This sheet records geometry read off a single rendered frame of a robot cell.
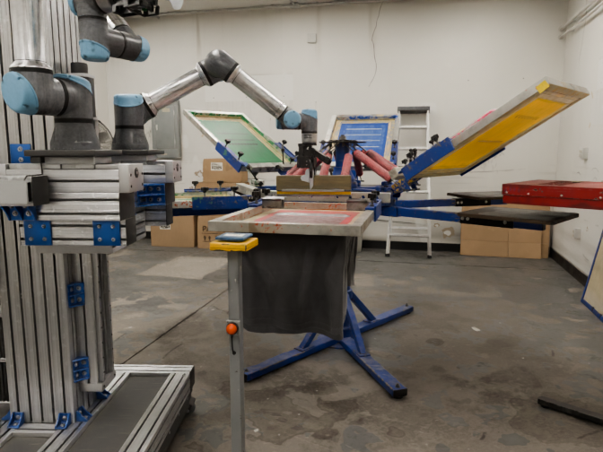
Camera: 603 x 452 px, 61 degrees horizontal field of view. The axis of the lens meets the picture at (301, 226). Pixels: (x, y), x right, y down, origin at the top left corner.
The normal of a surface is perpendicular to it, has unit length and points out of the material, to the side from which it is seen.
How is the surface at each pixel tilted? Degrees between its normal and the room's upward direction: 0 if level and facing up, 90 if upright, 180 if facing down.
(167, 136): 90
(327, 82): 90
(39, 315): 90
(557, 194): 90
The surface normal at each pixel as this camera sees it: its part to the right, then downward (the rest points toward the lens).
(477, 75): -0.23, 0.15
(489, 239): -0.22, -0.07
